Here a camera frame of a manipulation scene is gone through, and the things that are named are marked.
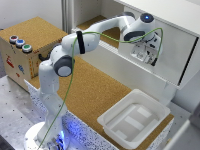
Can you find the white plastic box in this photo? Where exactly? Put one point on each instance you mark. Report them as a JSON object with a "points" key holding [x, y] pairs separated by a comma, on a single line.
{"points": [[133, 121]]}

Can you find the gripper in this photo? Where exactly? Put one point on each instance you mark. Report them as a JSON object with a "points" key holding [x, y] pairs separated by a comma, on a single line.
{"points": [[144, 50]]}

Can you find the white sliding door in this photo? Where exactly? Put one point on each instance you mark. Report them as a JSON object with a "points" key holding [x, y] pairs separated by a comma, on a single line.
{"points": [[173, 53]]}

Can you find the wooden drawer box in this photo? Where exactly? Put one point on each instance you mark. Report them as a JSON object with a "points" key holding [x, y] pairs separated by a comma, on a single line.
{"points": [[35, 31]]}

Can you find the red button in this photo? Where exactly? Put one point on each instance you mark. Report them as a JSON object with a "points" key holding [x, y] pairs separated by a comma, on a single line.
{"points": [[14, 39]]}

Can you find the blue button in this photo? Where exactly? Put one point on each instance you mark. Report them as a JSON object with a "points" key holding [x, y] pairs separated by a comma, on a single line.
{"points": [[20, 42]]}

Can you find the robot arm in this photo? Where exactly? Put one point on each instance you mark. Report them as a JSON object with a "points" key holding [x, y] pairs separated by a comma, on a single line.
{"points": [[48, 76]]}

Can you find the white cabinet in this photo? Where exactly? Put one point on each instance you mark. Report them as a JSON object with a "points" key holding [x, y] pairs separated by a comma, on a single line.
{"points": [[116, 71]]}

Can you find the green button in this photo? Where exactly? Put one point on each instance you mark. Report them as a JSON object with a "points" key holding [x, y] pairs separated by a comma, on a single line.
{"points": [[26, 48]]}

